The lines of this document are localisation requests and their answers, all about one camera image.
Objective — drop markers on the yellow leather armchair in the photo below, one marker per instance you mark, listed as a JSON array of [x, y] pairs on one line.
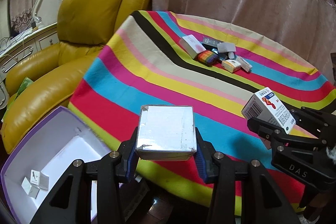
[[84, 27]]

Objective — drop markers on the colourful striped blanket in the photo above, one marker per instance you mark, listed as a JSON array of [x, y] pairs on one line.
[[144, 64]]

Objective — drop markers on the white box pink spot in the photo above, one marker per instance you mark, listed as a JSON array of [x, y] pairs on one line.
[[191, 45]]

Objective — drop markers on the white card box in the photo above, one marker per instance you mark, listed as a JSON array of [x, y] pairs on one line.
[[225, 47]]

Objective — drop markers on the small white round object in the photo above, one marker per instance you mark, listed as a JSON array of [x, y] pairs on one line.
[[231, 55]]

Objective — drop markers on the white ornate dresser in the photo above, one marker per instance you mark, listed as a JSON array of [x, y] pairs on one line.
[[22, 46]]

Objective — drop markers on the rainbow striped block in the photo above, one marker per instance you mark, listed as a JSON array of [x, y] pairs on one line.
[[207, 58]]

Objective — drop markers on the small white box in bin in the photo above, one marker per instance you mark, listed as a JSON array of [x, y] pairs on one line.
[[36, 182]]

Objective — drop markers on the dark black rectangular box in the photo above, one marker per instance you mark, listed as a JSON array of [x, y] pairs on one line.
[[209, 43]]

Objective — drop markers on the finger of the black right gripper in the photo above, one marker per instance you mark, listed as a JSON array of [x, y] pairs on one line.
[[317, 122], [277, 137]]

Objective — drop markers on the white medicine box red logo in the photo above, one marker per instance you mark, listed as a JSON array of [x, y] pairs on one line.
[[266, 106]]

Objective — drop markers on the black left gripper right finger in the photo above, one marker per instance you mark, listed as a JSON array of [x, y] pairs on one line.
[[262, 200]]

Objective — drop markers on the green cloth on armchair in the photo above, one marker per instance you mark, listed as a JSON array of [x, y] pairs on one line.
[[26, 82]]

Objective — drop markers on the white flat packet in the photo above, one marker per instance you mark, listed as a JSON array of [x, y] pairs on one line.
[[245, 65]]

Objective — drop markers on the orange white medicine box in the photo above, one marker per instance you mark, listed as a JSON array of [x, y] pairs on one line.
[[231, 65]]

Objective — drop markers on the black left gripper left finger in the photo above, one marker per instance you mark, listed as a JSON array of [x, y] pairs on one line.
[[69, 200]]

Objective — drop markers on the white ornate mirror frame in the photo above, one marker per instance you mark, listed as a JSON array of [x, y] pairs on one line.
[[19, 17]]

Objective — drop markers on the silver white square box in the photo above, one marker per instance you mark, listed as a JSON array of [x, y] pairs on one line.
[[166, 133]]

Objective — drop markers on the purple open storage box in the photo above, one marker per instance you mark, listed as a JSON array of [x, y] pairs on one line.
[[50, 147]]

